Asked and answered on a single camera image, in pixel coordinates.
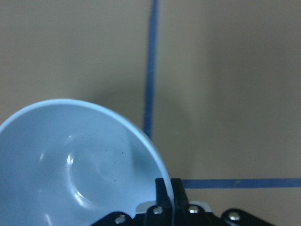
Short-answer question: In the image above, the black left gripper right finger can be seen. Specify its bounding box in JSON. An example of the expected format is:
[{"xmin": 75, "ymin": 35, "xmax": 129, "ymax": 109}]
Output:
[{"xmin": 171, "ymin": 178, "xmax": 189, "ymax": 212}]

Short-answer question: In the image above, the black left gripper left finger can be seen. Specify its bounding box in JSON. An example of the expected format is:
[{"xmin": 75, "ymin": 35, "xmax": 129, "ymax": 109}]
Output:
[{"xmin": 155, "ymin": 178, "xmax": 172, "ymax": 209}]

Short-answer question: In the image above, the blue bowl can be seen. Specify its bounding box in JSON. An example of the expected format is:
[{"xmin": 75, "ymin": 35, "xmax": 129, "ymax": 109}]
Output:
[{"xmin": 0, "ymin": 99, "xmax": 174, "ymax": 226}]

